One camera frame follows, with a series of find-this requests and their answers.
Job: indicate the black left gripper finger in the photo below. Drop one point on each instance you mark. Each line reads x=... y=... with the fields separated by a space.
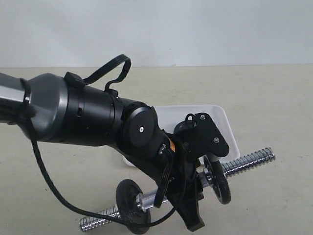
x=188 y=209

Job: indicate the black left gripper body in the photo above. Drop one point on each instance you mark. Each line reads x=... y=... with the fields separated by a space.
x=178 y=180

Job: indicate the black weight plate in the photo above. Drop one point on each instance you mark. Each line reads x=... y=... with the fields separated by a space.
x=180 y=127

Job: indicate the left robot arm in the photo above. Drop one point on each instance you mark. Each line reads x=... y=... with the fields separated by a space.
x=50 y=108

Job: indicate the black plate on bar left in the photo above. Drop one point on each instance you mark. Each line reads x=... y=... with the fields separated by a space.
x=126 y=200

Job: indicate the white plastic tray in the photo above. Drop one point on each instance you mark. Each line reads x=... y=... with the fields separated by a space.
x=169 y=116

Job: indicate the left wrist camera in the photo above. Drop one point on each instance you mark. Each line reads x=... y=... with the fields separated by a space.
x=203 y=138

